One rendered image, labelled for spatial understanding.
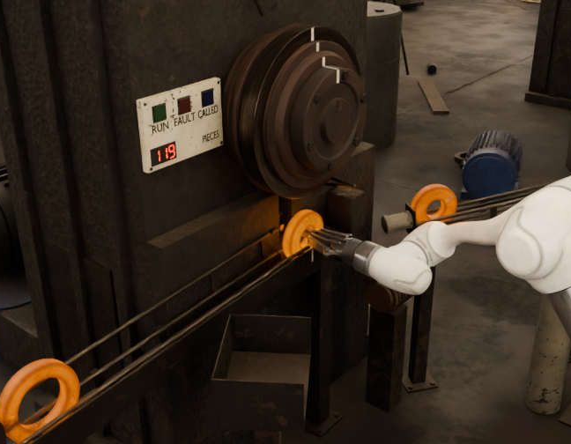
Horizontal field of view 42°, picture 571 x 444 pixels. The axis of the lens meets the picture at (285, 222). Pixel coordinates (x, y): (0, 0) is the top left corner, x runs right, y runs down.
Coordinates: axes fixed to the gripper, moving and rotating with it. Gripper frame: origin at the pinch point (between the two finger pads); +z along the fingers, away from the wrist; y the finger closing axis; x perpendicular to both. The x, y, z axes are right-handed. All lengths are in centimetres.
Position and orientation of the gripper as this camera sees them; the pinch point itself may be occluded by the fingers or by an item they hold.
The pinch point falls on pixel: (303, 231)
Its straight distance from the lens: 219.0
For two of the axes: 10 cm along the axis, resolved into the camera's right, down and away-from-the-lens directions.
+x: 0.3, -8.8, -4.7
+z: -7.6, -3.2, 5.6
